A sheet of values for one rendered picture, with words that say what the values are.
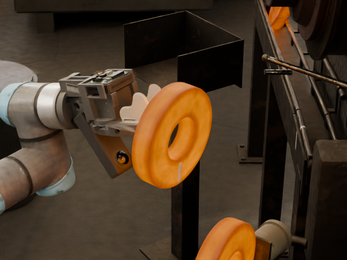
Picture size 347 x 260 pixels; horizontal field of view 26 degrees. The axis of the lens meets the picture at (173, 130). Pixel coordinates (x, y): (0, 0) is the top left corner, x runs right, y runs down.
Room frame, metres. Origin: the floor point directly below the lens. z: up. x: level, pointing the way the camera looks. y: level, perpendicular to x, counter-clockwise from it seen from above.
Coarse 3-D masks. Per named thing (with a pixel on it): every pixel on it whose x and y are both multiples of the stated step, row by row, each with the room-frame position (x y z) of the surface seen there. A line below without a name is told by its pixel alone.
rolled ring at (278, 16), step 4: (272, 8) 2.27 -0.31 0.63; (276, 8) 2.27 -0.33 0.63; (280, 8) 2.15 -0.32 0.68; (284, 8) 2.14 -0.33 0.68; (288, 8) 2.14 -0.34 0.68; (272, 12) 2.25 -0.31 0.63; (276, 12) 2.26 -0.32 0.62; (280, 12) 2.14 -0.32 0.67; (284, 12) 2.14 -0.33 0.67; (288, 12) 2.14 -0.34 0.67; (272, 16) 2.23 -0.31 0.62; (276, 16) 2.15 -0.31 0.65; (280, 16) 2.14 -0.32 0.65; (284, 16) 2.14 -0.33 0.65; (288, 16) 2.14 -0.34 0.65; (272, 20) 2.18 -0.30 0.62; (276, 20) 2.15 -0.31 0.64; (280, 20) 2.15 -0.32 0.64; (284, 20) 2.14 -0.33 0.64; (272, 24) 2.17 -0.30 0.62; (276, 24) 2.16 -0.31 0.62; (280, 24) 2.15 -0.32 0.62; (276, 28) 2.18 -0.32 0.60
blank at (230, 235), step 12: (216, 228) 0.89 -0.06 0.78; (228, 228) 0.89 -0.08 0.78; (240, 228) 0.90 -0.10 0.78; (252, 228) 0.94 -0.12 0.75; (204, 240) 0.87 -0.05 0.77; (216, 240) 0.87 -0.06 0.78; (228, 240) 0.87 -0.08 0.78; (240, 240) 0.90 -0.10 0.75; (252, 240) 0.94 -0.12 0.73; (204, 252) 0.86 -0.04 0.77; (216, 252) 0.85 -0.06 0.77; (228, 252) 0.87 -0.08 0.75; (240, 252) 0.91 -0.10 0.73; (252, 252) 0.94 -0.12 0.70
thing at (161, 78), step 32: (128, 32) 1.90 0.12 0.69; (160, 32) 1.96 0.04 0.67; (192, 32) 1.98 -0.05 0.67; (224, 32) 1.85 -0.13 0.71; (128, 64) 1.90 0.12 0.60; (160, 64) 1.93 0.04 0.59; (192, 64) 1.70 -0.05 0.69; (224, 64) 1.76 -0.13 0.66; (192, 192) 1.80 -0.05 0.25; (192, 224) 1.80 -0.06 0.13; (160, 256) 1.81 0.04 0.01; (192, 256) 1.80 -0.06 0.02
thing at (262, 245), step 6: (258, 240) 0.95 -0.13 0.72; (264, 240) 0.95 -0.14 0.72; (258, 246) 0.95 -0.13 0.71; (264, 246) 0.94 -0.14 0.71; (270, 246) 0.94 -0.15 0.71; (258, 252) 0.95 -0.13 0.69; (264, 252) 0.94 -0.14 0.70; (270, 252) 0.94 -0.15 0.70; (258, 258) 0.95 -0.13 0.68; (264, 258) 0.94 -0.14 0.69
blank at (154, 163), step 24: (168, 96) 0.93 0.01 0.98; (192, 96) 0.96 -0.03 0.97; (144, 120) 0.91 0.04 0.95; (168, 120) 0.91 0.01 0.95; (192, 120) 0.96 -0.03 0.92; (144, 144) 0.89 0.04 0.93; (192, 144) 0.96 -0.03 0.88; (144, 168) 0.89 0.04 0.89; (168, 168) 0.92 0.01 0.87; (192, 168) 0.97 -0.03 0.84
